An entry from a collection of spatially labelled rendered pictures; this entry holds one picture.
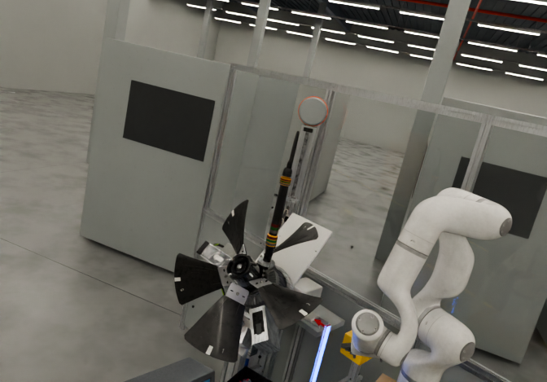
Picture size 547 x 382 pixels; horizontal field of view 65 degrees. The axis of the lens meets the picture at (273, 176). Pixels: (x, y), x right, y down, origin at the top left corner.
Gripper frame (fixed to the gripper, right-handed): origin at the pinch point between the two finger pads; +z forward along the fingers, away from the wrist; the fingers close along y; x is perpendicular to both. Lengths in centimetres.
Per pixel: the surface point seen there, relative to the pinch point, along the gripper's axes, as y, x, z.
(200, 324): 65, -6, 15
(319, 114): 32, -123, 19
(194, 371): 41, 19, -39
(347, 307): 14, -43, 84
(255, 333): 45, -8, 25
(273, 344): 37.9, -5.4, 28.8
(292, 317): 27.8, -11.2, 8.3
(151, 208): 210, -146, 174
